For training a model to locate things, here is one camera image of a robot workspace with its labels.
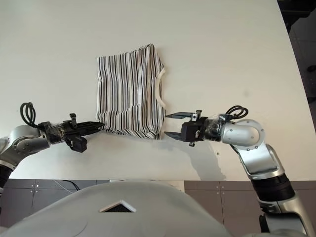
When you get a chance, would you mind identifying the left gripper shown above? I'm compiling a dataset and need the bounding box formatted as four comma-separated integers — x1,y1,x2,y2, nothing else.
38,113,78,145

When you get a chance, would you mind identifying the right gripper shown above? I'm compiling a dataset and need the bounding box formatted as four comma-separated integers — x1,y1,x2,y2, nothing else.
163,110,226,148

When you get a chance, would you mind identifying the striped T-shirt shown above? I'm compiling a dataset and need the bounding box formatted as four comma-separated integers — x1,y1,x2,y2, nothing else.
95,43,167,141

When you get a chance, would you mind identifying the robot body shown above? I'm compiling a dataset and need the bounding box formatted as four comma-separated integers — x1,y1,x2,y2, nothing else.
0,180,233,237

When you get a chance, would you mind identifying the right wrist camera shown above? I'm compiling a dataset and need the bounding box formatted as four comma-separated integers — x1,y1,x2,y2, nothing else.
181,120,206,144

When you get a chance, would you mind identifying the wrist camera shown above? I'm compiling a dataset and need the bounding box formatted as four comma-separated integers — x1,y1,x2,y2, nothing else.
65,136,88,154
181,120,206,144

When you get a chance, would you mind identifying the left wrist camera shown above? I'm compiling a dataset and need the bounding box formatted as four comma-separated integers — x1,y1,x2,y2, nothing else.
65,136,88,154

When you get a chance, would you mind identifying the black cable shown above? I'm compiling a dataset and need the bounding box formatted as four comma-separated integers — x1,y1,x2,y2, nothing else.
225,105,249,122
19,102,41,129

